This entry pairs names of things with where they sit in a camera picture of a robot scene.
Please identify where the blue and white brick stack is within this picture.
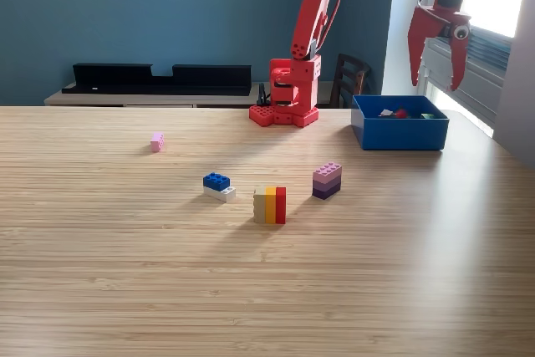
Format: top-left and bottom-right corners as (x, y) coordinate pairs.
(202, 171), (237, 203)

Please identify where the dark wooden chair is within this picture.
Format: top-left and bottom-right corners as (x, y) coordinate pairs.
(329, 53), (372, 109)

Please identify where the tan orange red brick stack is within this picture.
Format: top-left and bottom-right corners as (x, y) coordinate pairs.
(252, 186), (288, 225)

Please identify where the blue plastic bin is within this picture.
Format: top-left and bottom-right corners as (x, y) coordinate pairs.
(349, 94), (451, 151)

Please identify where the black table clamp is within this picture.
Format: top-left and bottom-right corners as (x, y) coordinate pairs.
(256, 83), (272, 107)

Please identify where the low wooden sideboard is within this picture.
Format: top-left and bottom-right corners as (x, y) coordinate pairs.
(43, 80), (335, 108)

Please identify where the black wall shelf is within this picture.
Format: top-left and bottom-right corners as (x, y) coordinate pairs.
(61, 63), (253, 96)

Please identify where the pink and purple brick stack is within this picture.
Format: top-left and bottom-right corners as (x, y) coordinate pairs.
(311, 161), (343, 201)

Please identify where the grey window air unit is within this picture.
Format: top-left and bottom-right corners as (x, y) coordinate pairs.
(421, 13), (513, 124)

